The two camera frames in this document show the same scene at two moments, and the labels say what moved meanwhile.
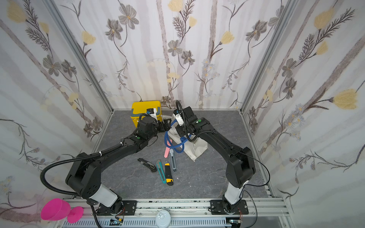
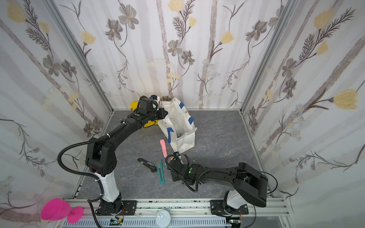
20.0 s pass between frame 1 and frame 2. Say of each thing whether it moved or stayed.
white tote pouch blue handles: moved
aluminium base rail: stayed
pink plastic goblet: stayed
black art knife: stayed
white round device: stayed
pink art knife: moved
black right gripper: moved
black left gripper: moved
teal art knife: stayed
